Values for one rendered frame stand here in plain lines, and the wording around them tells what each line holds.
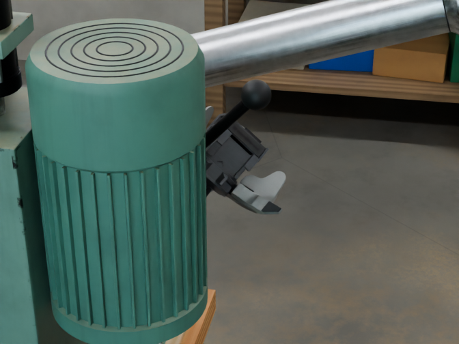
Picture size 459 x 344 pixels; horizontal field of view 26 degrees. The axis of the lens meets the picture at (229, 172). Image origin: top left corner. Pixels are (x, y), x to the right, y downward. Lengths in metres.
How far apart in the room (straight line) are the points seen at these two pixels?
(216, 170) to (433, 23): 0.40
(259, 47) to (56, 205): 0.57
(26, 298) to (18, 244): 0.07
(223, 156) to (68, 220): 0.31
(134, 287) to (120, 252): 0.05
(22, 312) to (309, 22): 0.62
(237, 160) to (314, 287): 1.95
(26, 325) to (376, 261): 2.30
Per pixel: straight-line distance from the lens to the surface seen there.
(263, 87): 1.11
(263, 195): 1.22
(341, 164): 3.86
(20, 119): 1.05
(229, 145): 1.25
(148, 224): 0.99
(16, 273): 1.08
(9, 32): 1.01
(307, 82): 3.93
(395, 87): 3.92
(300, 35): 1.46
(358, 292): 3.18
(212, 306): 1.58
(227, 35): 1.50
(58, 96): 0.93
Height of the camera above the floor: 1.89
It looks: 30 degrees down
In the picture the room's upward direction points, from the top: straight up
